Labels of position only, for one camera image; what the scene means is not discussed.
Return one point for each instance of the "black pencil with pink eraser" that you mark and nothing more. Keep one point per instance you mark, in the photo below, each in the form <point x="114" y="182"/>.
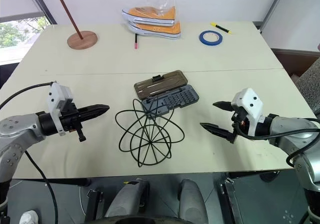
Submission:
<point x="136" y="42"/>

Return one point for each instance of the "grey metal board frame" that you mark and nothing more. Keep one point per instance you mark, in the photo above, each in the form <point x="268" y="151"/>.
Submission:
<point x="271" y="7"/>

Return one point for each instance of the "black-white patterned garment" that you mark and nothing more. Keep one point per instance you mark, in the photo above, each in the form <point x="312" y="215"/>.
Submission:
<point x="310" y="84"/>

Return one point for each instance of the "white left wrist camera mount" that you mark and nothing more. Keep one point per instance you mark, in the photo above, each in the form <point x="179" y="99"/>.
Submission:
<point x="57" y="94"/>

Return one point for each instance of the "orange sneaker in plastic bag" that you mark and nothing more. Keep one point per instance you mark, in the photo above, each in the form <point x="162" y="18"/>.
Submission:
<point x="150" y="14"/>

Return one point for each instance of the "orange canvas sneaker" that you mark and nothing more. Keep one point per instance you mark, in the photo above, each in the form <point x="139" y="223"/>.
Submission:
<point x="160" y="29"/>

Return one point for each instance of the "screwdriver bit set case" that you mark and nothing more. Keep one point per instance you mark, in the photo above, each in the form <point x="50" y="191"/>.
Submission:
<point x="166" y="93"/>

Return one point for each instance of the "yellow and black marker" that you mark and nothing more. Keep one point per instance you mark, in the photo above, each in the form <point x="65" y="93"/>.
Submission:
<point x="221" y="28"/>

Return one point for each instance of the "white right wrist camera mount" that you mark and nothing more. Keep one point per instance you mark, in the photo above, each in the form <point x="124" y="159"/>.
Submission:
<point x="250" y="101"/>

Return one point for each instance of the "black table leg bracket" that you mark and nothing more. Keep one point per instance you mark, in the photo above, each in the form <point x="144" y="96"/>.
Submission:
<point x="93" y="204"/>
<point x="230" y="199"/>

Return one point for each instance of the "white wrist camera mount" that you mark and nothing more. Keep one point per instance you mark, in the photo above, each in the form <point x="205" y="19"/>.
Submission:
<point x="250" y="101"/>
<point x="57" y="94"/>

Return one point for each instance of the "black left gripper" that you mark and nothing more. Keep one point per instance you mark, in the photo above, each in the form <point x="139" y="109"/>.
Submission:
<point x="68" y="120"/>

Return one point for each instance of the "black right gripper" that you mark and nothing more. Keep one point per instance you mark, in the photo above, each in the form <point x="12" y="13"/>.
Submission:
<point x="240" y="124"/>

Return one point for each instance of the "dark window frame post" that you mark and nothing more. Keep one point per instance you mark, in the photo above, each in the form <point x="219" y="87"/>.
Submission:
<point x="45" y="7"/>

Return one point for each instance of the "white shoe on floor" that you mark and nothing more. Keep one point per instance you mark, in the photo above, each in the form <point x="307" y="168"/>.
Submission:
<point x="28" y="217"/>

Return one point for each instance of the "brown wooden round-base stand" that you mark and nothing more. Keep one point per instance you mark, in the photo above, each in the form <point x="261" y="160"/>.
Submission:
<point x="82" y="40"/>

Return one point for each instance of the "blue tape roll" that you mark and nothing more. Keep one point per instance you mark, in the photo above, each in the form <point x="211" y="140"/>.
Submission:
<point x="203" y="40"/>

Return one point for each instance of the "grey rounded robot leg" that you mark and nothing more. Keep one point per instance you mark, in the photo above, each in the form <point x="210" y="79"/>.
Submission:
<point x="127" y="199"/>
<point x="191" y="201"/>

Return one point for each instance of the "dark rounded robot torso rim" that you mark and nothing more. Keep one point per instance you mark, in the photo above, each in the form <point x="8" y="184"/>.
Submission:
<point x="135" y="220"/>

